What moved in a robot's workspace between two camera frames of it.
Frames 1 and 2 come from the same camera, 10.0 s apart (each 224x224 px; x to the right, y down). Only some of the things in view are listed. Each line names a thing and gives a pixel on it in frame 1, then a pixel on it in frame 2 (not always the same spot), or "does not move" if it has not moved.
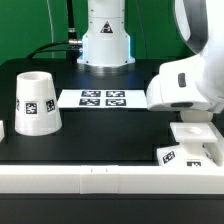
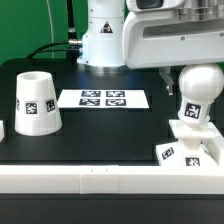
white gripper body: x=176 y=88 -> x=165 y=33
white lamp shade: x=36 y=108 does not move
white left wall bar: x=2 y=130 does not move
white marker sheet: x=103 y=99 does not move
